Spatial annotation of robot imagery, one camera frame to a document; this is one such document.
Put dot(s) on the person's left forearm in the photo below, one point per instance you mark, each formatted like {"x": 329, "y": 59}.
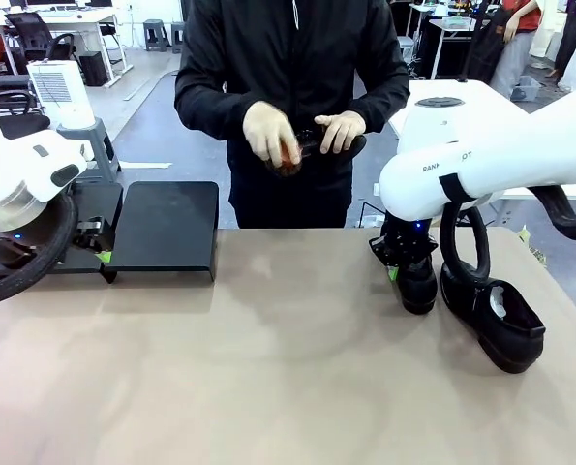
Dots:
{"x": 386, "y": 106}

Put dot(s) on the black leather shoe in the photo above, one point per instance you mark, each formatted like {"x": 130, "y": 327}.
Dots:
{"x": 354, "y": 145}
{"x": 500, "y": 339}
{"x": 418, "y": 295}

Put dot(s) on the grey plastic stool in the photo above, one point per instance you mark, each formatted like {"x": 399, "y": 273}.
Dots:
{"x": 178, "y": 36}
{"x": 99, "y": 145}
{"x": 155, "y": 34}

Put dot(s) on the dark denim garment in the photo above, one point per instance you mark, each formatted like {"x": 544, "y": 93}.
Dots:
{"x": 486, "y": 53}

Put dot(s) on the person's right forearm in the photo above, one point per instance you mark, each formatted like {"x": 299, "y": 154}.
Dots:
{"x": 210, "y": 116}

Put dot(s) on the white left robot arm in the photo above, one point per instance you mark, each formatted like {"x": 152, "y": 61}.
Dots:
{"x": 16, "y": 160}

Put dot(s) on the white desk with black panel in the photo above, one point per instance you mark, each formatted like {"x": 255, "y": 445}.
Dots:
{"x": 442, "y": 53}

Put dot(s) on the black computer tower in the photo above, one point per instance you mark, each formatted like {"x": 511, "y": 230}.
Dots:
{"x": 94, "y": 68}

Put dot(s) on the person's right hand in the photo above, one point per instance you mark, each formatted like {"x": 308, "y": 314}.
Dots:
{"x": 273, "y": 131}

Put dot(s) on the black shoe stand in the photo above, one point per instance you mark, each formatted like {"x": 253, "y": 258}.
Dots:
{"x": 99, "y": 203}
{"x": 171, "y": 227}

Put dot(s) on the red-brown wooden shoe brush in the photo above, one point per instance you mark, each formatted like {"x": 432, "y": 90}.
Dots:
{"x": 287, "y": 164}

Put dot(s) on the black mesh office chair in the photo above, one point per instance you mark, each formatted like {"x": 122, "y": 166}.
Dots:
{"x": 31, "y": 34}

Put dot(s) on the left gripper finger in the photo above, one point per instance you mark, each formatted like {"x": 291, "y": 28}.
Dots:
{"x": 89, "y": 247}
{"x": 101, "y": 232}

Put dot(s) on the person's left hand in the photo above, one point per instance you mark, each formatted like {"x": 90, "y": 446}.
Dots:
{"x": 343, "y": 127}

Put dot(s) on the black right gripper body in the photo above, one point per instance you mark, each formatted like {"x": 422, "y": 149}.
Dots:
{"x": 406, "y": 242}

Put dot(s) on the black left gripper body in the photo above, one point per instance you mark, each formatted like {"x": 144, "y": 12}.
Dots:
{"x": 9, "y": 252}

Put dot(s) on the person in black jacket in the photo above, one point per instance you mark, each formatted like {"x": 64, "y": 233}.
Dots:
{"x": 292, "y": 72}

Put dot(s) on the white computer case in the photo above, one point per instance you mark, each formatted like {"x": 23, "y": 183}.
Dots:
{"x": 403, "y": 48}

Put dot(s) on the grey plastic bin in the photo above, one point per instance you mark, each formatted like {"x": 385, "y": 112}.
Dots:
{"x": 527, "y": 89}

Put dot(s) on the person in red shirt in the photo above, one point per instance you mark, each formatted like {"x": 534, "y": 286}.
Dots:
{"x": 527, "y": 14}

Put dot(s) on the green printed plastic bag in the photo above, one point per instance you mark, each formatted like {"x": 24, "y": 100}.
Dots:
{"x": 534, "y": 252}

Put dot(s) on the white air purifier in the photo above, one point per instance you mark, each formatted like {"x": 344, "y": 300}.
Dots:
{"x": 60, "y": 97}

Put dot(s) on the white office desk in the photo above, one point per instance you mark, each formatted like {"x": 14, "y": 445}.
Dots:
{"x": 74, "y": 17}

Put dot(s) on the white paper shoe stuffing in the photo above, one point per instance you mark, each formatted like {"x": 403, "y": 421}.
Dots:
{"x": 498, "y": 302}

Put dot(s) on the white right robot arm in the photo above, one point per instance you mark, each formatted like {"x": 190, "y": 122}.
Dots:
{"x": 413, "y": 189}

